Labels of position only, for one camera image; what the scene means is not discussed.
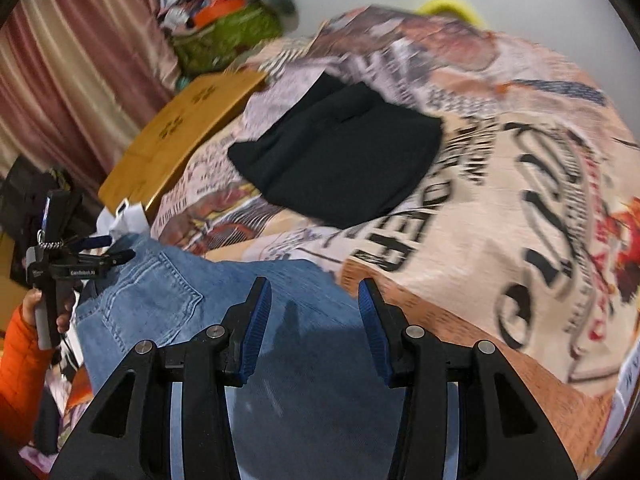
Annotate black folded pants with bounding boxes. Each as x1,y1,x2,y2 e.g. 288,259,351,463
227,71,445,231

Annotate person's left forearm orange sleeve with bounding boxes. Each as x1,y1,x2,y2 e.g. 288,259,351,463
0,305,57,453

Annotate person's left hand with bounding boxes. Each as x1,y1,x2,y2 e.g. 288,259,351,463
20,287,76,337

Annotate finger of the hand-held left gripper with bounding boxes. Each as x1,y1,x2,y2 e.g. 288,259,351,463
70,235,113,257
77,247,137,269

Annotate blue denim pants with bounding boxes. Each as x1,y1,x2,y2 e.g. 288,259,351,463
72,232,416,480

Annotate printed blanket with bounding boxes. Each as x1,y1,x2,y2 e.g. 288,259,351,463
150,5,640,471

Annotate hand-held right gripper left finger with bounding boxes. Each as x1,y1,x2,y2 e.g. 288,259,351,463
50,276,273,480

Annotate wooden chair back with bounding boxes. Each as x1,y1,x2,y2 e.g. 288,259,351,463
97,71,268,221

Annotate black bag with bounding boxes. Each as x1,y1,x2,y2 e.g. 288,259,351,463
0,155,101,273

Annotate green bag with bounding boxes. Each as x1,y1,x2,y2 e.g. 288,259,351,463
170,2,283,77

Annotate orange box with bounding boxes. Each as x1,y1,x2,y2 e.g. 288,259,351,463
192,0,246,29

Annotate yellow pillow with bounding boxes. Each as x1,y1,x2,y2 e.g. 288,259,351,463
417,0,488,28

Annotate white plastic bag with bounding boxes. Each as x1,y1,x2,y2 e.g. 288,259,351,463
95,199,151,242

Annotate pink striped curtain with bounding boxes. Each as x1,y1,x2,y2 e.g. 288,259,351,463
0,0,186,196

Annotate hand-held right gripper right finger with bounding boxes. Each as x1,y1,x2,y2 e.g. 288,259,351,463
357,277,578,480

